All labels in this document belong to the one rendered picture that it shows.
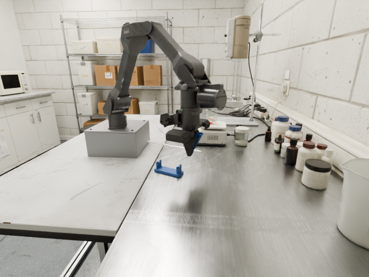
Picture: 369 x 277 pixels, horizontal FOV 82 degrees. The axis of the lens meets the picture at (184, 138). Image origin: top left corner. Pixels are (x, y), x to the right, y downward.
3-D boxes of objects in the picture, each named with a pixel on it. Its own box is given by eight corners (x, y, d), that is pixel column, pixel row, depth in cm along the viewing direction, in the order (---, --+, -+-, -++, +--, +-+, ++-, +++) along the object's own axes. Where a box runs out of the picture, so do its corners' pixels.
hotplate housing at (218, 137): (182, 144, 98) (182, 128, 96) (185, 136, 111) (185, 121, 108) (231, 147, 96) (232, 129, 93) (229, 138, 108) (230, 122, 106)
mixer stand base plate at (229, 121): (210, 125, 133) (210, 123, 132) (209, 117, 151) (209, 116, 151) (259, 126, 130) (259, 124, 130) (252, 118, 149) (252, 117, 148)
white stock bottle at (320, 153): (310, 169, 75) (315, 145, 72) (309, 163, 79) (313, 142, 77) (326, 171, 73) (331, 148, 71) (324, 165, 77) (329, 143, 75)
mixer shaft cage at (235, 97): (230, 101, 133) (233, 58, 125) (229, 99, 140) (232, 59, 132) (241, 101, 133) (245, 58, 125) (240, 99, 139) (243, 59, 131)
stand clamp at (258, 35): (236, 41, 124) (237, 31, 122) (234, 43, 135) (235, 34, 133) (281, 40, 122) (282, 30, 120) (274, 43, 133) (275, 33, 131)
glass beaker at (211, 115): (218, 124, 101) (219, 107, 98) (214, 127, 96) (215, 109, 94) (207, 122, 103) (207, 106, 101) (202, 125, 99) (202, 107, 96)
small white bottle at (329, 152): (327, 176, 70) (333, 151, 67) (316, 172, 72) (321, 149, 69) (331, 173, 71) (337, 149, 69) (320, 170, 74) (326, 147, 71)
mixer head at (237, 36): (223, 61, 125) (226, 14, 117) (222, 61, 135) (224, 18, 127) (249, 61, 123) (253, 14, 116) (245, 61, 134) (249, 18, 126)
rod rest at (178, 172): (154, 171, 73) (153, 161, 72) (159, 167, 76) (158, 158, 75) (179, 178, 69) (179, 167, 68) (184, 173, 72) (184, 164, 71)
